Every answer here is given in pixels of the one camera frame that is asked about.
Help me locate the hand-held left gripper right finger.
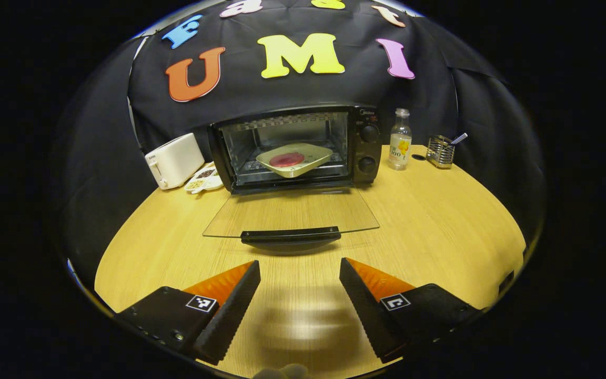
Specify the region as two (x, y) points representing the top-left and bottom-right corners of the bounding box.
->
(339, 257), (485, 364)

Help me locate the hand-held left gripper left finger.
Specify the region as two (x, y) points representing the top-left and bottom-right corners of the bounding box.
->
(116, 260), (261, 366)

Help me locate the black electric oven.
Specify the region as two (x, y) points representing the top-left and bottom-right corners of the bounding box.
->
(202, 104), (382, 252)

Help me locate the round pink meat slice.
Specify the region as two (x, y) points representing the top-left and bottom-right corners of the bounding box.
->
(269, 152), (306, 168)

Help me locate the cream square plate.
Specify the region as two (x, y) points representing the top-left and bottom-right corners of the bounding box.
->
(256, 143), (334, 178)

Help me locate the white divided snack dish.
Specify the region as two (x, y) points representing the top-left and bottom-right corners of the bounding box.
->
(184, 164), (225, 195)

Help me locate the white toaster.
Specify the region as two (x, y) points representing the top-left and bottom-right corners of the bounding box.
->
(145, 133), (205, 190)

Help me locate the clear glass bottle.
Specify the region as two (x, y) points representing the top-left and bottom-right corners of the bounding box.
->
(388, 108), (413, 171)

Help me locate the metal wire holder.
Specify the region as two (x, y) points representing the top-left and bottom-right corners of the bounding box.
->
(426, 135), (456, 169)

